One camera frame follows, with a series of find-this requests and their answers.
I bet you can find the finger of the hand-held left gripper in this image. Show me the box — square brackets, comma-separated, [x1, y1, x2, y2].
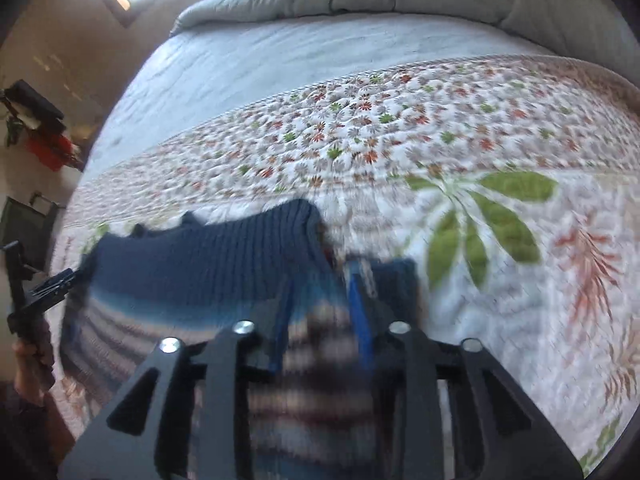
[29, 268, 79, 307]

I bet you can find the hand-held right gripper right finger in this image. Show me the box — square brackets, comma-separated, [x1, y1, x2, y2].
[346, 259, 585, 480]

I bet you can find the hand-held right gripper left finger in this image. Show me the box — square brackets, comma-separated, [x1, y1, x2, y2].
[59, 277, 297, 480]

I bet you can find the blue striped knit sweater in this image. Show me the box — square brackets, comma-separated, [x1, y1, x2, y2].
[59, 199, 421, 480]

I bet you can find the person's left forearm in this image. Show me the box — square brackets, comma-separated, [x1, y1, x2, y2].
[0, 382, 66, 480]

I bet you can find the person's left hand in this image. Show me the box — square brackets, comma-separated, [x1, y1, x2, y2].
[12, 332, 56, 407]

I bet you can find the black chair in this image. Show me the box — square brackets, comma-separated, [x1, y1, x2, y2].
[0, 195, 63, 271]

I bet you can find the red garment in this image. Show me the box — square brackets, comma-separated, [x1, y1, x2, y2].
[25, 135, 76, 171]

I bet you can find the coat rack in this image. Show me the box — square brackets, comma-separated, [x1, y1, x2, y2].
[0, 80, 83, 173]

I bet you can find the black jacket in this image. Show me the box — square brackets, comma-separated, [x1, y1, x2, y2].
[2, 80, 66, 121]

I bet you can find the floral quilted bedspread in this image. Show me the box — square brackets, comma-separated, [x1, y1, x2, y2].
[50, 55, 640, 478]

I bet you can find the pale blue bed sheet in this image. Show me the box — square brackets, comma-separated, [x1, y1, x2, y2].
[82, 12, 566, 181]

